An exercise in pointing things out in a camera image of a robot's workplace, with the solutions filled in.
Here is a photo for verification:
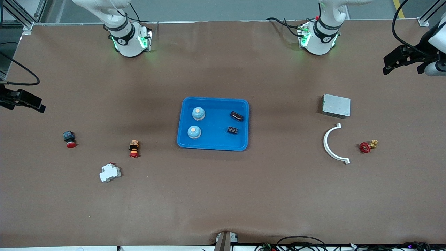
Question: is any red button with grey body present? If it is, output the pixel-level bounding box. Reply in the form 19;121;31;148
63;131;77;149

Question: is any silver metal power supply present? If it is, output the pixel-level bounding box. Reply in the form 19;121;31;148
321;93;351;118

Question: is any white circuit breaker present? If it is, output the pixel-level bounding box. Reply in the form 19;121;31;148
99;162;122;183

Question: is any blue plastic tray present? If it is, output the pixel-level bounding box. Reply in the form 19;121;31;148
177;97;250;152

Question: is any brown table cover sheet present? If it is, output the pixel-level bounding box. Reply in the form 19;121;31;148
0;19;446;248

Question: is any grey metal table clamp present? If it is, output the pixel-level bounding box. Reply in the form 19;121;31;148
214;231;238;251

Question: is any aluminium frame post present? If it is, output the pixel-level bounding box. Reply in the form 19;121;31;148
0;0;48;32
417;0;446;28

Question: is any brass valve with red handle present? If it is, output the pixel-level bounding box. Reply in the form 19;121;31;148
359;139;379;154

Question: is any white curved plastic bracket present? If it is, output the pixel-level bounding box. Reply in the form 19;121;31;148
323;123;350;165

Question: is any black arm base cable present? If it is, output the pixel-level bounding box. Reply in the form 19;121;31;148
128;3;154;25
266;17;308;37

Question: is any black cable bundle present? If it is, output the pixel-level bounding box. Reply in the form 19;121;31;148
348;241;434;251

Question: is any black looped cable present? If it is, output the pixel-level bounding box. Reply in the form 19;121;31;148
276;236;327;251

